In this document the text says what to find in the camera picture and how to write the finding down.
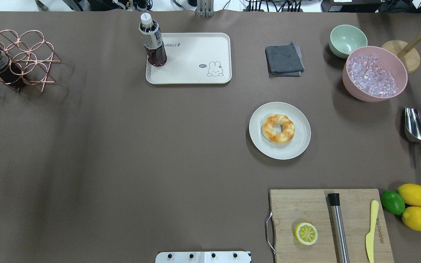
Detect white round plate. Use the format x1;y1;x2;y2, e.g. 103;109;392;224
249;102;311;160

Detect glazed twisted donut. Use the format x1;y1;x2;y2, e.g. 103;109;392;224
262;114;296;145

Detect cream rabbit tray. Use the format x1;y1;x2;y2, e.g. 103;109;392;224
145;32;232;85

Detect brown tea bottle on tray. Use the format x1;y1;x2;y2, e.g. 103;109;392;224
139;13;167;67

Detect grey folded cloth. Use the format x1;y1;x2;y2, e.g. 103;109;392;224
265;41;305;77

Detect bamboo cutting board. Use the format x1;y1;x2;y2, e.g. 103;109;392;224
269;189;380;263

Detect lemon half slice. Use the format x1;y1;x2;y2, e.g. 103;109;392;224
294;222;318;246

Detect mint green bowl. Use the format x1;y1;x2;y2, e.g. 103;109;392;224
329;24;368;58

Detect clear plastic ice cubes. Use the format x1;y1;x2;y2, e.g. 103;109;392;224
346;54;399;97

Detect steel muddler black tip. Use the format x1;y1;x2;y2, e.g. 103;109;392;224
327;193;350;263

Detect pink bowl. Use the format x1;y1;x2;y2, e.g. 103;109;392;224
342;46;408;102

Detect yellow plastic knife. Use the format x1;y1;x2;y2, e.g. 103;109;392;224
365;200;379;263

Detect green lime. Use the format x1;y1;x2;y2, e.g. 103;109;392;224
380;190;405;216

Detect wooden cup tree stand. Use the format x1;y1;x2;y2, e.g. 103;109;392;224
381;32;421;74

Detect yellow lemon upper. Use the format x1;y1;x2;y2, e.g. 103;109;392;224
397;183;421;207

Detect yellow lemon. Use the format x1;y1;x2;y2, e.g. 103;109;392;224
397;183;421;207
402;206;421;231

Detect yellow lemon lower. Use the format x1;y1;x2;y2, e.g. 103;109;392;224
402;206;421;231

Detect aluminium frame post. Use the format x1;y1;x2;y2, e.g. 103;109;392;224
196;0;215;17

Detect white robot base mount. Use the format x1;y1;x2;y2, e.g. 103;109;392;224
155;251;252;263

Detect copper wire bottle rack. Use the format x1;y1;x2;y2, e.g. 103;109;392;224
0;29;62;93

